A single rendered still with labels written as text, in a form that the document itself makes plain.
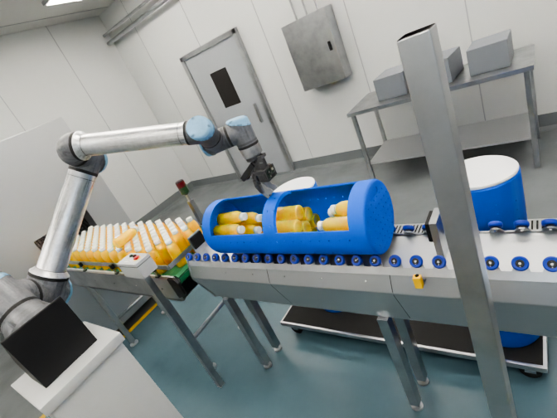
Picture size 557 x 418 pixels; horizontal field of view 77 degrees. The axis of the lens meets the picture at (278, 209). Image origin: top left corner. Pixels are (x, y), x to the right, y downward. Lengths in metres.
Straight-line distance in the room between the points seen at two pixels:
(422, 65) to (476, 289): 0.55
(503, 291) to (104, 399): 1.42
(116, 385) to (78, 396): 0.13
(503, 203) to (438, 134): 0.84
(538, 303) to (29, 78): 6.38
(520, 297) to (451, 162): 0.63
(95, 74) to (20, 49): 1.05
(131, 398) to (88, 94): 5.70
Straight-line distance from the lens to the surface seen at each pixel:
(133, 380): 1.64
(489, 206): 1.57
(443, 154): 0.80
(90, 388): 1.56
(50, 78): 6.66
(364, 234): 1.26
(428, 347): 2.13
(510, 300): 1.32
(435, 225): 1.28
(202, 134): 1.30
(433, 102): 0.76
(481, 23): 4.35
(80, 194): 1.69
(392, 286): 1.40
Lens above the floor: 1.78
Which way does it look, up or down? 23 degrees down
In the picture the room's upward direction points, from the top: 25 degrees counter-clockwise
